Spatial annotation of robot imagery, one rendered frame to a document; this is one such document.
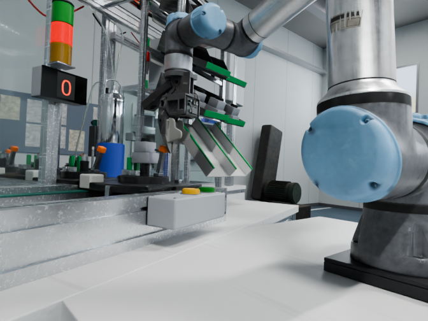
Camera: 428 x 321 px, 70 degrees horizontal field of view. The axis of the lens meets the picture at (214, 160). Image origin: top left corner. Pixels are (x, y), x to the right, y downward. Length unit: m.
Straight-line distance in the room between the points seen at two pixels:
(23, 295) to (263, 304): 0.29
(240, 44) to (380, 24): 0.44
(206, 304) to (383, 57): 0.37
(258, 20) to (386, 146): 0.51
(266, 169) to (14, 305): 6.30
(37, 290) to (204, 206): 0.35
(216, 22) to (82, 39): 4.43
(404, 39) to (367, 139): 8.69
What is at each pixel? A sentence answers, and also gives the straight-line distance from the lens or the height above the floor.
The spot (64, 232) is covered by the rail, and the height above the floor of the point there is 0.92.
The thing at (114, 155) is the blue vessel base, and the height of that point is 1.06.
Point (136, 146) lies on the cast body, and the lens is 0.88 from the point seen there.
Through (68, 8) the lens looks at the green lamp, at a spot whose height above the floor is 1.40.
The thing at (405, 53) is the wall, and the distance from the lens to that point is 8.93.
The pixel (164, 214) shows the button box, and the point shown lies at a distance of 0.60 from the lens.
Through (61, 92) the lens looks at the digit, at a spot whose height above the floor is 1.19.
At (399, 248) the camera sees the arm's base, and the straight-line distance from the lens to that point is 0.52.
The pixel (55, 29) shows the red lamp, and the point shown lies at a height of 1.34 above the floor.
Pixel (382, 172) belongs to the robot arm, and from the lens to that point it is 0.38.
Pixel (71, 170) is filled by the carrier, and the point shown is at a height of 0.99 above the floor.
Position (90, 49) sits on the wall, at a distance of 5.13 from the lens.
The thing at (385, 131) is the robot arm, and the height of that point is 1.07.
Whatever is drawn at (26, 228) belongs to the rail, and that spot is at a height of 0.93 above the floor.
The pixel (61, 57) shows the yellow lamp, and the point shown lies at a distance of 0.86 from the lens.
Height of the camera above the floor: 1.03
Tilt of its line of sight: 1 degrees up
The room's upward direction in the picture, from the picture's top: 2 degrees clockwise
